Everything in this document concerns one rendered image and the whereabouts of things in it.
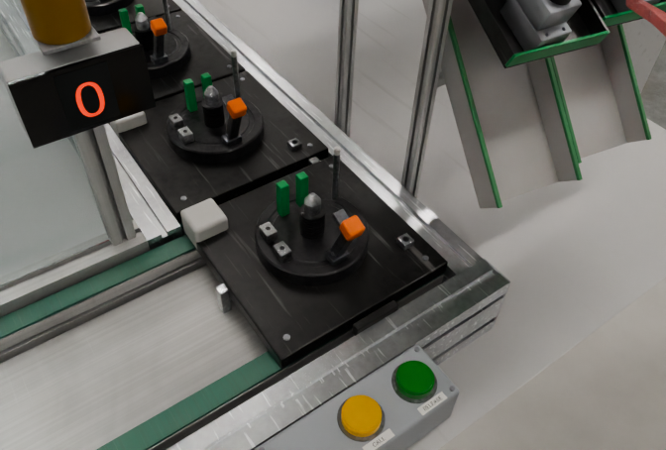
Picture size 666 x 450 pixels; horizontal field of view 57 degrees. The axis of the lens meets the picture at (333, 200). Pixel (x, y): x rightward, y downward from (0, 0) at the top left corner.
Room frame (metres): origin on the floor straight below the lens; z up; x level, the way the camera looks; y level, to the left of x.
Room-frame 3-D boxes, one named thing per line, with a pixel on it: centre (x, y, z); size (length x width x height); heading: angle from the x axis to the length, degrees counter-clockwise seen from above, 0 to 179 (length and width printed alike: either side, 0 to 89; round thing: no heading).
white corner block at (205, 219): (0.52, 0.16, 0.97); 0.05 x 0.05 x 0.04; 37
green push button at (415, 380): (0.32, -0.09, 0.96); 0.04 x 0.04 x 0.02
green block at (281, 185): (0.53, 0.06, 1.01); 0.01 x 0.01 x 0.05; 37
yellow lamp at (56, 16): (0.48, 0.25, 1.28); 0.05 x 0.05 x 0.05
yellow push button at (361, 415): (0.28, -0.04, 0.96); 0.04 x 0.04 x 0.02
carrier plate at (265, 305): (0.50, 0.02, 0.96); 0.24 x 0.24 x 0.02; 37
